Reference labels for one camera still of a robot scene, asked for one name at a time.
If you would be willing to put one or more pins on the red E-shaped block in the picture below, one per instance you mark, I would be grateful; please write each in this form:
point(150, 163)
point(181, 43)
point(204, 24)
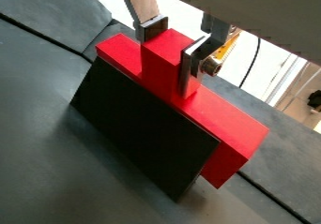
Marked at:
point(151, 63)

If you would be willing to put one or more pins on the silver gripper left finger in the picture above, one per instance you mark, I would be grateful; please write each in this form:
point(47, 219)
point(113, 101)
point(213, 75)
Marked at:
point(149, 22)

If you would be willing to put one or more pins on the black U-shaped holder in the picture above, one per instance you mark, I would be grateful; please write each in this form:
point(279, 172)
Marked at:
point(166, 146)

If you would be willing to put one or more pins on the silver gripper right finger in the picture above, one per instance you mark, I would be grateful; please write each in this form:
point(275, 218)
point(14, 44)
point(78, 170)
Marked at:
point(197, 62)

